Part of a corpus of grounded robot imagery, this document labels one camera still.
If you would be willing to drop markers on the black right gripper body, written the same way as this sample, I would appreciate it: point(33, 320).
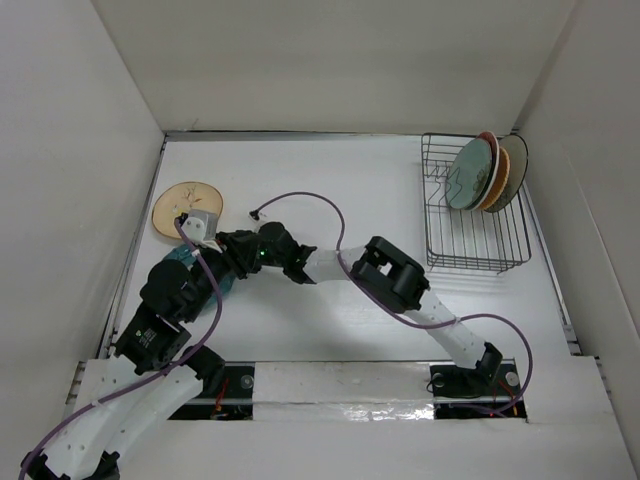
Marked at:
point(264, 259)

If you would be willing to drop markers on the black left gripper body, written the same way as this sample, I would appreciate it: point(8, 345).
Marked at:
point(221, 238)

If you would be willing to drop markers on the dark teal scalloped plate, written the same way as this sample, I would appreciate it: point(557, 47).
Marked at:
point(184, 255)

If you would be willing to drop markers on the beige plate with bird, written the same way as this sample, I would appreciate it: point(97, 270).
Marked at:
point(180, 199)

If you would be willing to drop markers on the light green plate with flower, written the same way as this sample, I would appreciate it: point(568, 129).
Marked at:
point(469, 174)

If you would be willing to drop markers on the orange woven plate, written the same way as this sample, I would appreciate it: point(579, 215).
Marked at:
point(500, 182)

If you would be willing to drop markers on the red plate with teal flower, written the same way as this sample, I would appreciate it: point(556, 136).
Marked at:
point(493, 142)

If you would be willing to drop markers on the grey plate with tree branches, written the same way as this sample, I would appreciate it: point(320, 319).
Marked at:
point(518, 152)

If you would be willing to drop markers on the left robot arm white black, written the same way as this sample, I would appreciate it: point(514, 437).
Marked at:
point(153, 370)

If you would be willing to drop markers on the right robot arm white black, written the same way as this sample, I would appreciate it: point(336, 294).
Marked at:
point(394, 281)

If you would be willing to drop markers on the white foam front bar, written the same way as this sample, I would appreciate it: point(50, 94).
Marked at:
point(342, 391)

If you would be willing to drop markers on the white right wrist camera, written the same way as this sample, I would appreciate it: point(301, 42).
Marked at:
point(256, 215)

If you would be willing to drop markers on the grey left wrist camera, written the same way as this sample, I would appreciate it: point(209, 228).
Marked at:
point(198, 226)

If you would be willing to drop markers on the black wire dish rack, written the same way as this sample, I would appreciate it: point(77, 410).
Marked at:
point(467, 240)

